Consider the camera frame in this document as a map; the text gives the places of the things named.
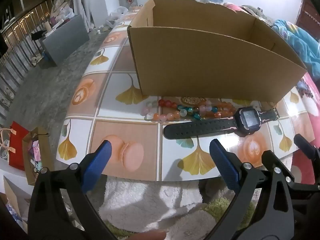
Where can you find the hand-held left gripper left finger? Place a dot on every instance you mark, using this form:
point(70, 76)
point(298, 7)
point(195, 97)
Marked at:
point(100, 160)

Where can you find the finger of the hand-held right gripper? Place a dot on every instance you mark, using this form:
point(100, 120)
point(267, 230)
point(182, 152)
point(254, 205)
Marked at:
point(305, 146)
point(268, 157)

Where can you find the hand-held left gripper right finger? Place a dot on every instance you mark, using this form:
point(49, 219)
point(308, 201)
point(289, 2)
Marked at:
point(225, 165)

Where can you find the black smartwatch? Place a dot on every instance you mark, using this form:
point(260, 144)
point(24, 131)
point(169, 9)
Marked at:
point(246, 118)

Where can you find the brown cardboard box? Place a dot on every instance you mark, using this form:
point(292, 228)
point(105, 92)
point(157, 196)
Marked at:
point(200, 67)

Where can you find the green fluffy cloth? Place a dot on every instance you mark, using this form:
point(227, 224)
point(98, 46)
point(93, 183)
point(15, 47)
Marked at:
point(220, 205)

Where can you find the white fluffy blanket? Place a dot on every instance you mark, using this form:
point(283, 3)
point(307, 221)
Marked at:
point(140, 205)

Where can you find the brown paper bag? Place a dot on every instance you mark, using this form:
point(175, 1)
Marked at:
point(12, 192)
point(26, 160)

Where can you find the red paper bag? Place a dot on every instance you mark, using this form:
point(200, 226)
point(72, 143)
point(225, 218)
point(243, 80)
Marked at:
point(18, 145)

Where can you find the teal blanket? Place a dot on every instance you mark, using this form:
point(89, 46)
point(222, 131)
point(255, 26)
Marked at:
point(300, 40)

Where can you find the grey storage box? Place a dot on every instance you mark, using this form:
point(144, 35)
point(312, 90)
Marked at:
point(65, 37)

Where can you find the brown wooden door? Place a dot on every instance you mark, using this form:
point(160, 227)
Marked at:
point(310, 15)

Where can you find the grey brown patterned cloth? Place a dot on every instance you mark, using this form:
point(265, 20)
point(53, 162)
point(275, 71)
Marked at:
point(255, 11)

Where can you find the white plastic bag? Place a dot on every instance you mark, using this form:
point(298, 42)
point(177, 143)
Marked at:
point(65, 11)
point(120, 11)

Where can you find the white curtain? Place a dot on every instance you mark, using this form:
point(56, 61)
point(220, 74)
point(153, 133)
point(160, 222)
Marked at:
point(85, 2)

